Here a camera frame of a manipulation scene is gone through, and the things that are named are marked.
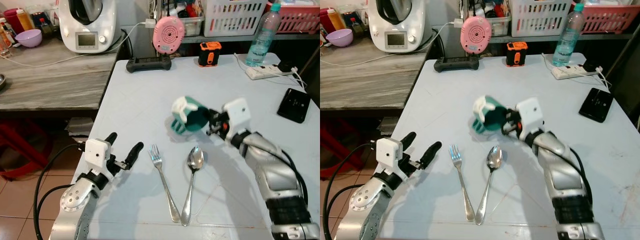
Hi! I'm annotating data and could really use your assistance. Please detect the black handheld controller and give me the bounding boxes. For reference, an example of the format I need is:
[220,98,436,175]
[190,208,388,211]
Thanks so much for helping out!
[125,55,172,74]
[433,55,480,74]

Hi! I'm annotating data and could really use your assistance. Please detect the white plastic basket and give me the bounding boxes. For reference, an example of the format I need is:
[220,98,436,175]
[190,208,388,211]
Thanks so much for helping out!
[509,0,576,38]
[203,0,269,38]

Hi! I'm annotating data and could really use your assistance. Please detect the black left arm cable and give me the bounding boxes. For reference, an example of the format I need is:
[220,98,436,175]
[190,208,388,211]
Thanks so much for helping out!
[322,143,376,240]
[32,143,84,240]

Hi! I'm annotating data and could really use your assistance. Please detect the red plastic stool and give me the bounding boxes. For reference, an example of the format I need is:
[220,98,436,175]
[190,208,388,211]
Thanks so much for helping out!
[0,119,55,182]
[320,117,359,179]

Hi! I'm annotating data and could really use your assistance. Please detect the red plastic basket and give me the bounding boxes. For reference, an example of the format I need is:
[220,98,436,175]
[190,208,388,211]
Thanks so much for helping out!
[265,2,321,35]
[572,2,640,35]

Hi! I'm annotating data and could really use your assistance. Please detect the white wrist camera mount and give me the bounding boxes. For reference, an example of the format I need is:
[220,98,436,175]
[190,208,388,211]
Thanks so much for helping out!
[515,97,545,141]
[375,137,404,168]
[223,97,252,133]
[84,138,112,169]

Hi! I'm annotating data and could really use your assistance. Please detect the red plastic container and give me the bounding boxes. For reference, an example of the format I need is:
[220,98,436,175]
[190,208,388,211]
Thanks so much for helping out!
[320,7,337,35]
[2,8,23,35]

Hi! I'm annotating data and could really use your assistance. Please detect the orange black tape measure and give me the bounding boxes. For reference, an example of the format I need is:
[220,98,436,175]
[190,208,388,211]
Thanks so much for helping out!
[504,41,529,68]
[198,41,223,68]

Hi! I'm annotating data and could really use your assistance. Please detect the white power strip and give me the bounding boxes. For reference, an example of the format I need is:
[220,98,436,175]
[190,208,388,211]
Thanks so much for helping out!
[245,64,296,81]
[551,64,599,81]

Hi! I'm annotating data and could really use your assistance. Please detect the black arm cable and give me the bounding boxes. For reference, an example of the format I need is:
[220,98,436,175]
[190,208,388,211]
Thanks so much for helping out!
[32,143,84,240]
[249,142,309,206]
[322,143,376,240]
[567,147,596,206]

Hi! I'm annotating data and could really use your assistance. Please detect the white power strip cable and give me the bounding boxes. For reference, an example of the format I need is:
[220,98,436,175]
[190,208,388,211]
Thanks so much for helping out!
[595,69,613,92]
[290,69,308,93]

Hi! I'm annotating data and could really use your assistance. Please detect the teal double-handled mug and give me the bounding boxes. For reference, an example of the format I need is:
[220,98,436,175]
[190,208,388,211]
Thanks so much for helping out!
[170,96,212,135]
[472,94,514,134]

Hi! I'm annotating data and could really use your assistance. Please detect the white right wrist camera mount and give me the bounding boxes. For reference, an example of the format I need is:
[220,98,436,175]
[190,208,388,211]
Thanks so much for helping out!
[223,97,252,133]
[515,97,545,141]

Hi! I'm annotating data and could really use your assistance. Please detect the clear plastic storage box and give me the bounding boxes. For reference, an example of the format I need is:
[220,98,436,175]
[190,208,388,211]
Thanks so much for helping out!
[167,0,206,37]
[475,0,513,37]

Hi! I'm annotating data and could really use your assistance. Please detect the clear plastic water bottle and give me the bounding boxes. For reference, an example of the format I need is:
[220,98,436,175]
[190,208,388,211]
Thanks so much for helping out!
[244,2,282,67]
[551,3,586,68]

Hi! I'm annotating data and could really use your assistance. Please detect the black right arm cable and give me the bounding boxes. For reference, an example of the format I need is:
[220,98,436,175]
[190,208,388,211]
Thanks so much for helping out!
[249,142,309,206]
[567,147,596,206]

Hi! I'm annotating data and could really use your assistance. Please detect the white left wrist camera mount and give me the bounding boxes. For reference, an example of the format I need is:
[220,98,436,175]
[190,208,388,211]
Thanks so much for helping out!
[84,138,112,169]
[375,137,404,168]

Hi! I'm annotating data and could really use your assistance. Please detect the grey wooden side counter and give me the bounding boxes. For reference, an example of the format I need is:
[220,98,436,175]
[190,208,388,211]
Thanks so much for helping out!
[0,39,120,112]
[320,39,430,112]

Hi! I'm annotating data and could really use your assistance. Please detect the orange sauce bottle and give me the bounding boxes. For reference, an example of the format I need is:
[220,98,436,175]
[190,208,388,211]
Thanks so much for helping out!
[327,7,346,31]
[15,8,35,32]

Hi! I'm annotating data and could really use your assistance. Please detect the black flat phone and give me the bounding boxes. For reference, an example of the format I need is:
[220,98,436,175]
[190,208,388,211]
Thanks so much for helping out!
[277,88,311,124]
[578,87,614,124]

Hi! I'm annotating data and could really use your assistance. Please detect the purple plastic bowl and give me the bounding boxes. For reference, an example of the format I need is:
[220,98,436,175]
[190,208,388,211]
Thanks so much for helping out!
[325,28,355,49]
[15,28,43,49]

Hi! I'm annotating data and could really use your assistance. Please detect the pink round gadget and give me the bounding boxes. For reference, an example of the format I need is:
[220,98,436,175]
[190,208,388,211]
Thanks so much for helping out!
[152,15,186,55]
[459,15,493,55]

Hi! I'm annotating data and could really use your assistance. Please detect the white kitchen food processor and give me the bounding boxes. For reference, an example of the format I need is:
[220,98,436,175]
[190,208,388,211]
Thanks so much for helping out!
[58,0,119,55]
[367,0,427,54]

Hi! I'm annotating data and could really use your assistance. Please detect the steel fork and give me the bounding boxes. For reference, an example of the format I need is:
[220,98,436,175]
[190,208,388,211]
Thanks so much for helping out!
[448,143,476,223]
[148,144,181,224]

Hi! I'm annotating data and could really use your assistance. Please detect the steel spoon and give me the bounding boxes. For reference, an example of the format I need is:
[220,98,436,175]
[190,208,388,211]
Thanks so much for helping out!
[474,145,504,226]
[180,145,205,227]

